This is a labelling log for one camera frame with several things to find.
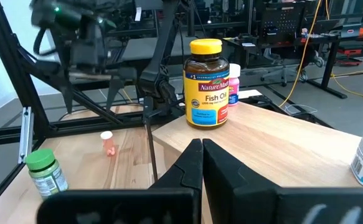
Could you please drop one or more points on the grey office chair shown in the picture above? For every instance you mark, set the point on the grey office chair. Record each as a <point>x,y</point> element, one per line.
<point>283,73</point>

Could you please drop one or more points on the wooden shelf black metal legs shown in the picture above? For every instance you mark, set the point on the wooden shelf black metal legs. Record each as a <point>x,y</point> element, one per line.
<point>277,146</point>

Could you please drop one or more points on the grey side desk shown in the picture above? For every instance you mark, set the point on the grey side desk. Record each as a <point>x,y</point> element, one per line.
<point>144,49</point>

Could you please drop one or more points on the black pegboard panel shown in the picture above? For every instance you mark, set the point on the black pegboard panel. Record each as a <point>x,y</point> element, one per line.
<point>280,21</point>

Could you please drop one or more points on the green cap medicine bottle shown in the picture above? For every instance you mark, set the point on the green cap medicine bottle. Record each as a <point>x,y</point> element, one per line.
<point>45,174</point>

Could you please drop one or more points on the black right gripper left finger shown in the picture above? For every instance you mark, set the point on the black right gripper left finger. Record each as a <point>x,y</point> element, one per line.
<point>175,202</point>

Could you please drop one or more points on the red tool cart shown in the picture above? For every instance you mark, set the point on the red tool cart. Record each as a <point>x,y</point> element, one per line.
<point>349,51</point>

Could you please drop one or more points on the black workbench desk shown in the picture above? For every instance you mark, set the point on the black workbench desk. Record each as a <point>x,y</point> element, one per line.
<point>329,65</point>

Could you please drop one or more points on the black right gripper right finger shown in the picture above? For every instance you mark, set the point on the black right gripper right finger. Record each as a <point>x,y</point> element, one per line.
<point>262,205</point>

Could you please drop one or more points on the fish oil bottle yellow cap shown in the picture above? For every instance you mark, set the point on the fish oil bottle yellow cap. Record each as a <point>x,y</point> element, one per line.
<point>206,93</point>

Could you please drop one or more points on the silver aluminium bracket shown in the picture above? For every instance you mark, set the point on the silver aluminium bracket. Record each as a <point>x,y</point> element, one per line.
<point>26,133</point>

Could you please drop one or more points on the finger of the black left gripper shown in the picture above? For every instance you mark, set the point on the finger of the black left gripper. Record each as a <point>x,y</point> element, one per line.
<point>68,93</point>
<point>115,91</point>

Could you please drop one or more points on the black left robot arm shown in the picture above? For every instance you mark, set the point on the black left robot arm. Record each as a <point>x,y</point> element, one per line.
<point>161,77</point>

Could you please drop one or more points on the pink bottle white cap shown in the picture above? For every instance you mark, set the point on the pink bottle white cap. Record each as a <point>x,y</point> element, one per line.
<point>234,87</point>

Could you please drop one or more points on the small pink vial white cap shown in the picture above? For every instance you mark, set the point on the small pink vial white cap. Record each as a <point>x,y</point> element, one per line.
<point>108,144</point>

